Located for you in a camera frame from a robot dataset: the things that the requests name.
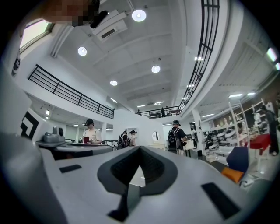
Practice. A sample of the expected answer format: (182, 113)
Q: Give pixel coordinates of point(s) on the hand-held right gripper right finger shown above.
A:
(186, 186)

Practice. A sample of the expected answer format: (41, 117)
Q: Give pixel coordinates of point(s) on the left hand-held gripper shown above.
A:
(13, 105)

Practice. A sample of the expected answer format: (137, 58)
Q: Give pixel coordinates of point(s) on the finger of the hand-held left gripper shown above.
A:
(87, 149)

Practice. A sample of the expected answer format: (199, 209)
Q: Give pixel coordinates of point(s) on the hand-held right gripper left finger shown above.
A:
(87, 188)

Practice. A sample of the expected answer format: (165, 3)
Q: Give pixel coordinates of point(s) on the blue chair with orange cushion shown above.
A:
(237, 160)

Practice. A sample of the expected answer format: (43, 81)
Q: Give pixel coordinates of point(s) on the white table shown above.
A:
(215, 167)

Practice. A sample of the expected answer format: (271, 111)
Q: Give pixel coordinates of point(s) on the white display shelf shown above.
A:
(227, 131)

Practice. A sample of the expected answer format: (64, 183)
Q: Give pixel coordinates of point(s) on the round ceiling light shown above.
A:
(155, 69)
(113, 82)
(82, 51)
(138, 15)

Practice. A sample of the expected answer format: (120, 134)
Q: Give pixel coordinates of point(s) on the skylight window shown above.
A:
(35, 35)

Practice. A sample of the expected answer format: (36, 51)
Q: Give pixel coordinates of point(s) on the red tablecloth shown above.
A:
(260, 141)

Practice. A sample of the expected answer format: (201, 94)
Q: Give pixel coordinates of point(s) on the person's head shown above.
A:
(65, 11)

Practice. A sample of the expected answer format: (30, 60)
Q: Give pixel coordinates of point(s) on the white ceiling air conditioner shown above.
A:
(110, 26)

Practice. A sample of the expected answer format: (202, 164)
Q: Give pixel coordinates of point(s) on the black curved balcony railing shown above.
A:
(203, 52)

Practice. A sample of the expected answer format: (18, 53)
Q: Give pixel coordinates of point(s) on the round wall mirror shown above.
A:
(155, 136)

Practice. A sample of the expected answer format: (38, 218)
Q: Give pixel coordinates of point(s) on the black head-worn camera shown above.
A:
(98, 18)

